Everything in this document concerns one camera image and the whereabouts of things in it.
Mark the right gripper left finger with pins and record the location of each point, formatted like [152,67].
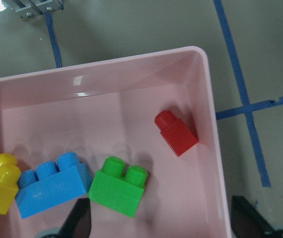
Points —
[78,223]

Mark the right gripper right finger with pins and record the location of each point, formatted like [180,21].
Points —
[246,221]

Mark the blue toy block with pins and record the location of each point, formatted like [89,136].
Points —
[51,184]

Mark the green toy block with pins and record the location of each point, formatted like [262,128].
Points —
[118,188]

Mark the yellow toy block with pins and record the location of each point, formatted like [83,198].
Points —
[9,176]

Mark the red toy block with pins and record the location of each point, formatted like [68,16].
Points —
[175,132]

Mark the pink plastic box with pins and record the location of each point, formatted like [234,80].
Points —
[108,108]

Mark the brown paper table cover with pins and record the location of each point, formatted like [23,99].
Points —
[91,31]

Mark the aluminium frame post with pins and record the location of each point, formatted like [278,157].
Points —
[31,8]

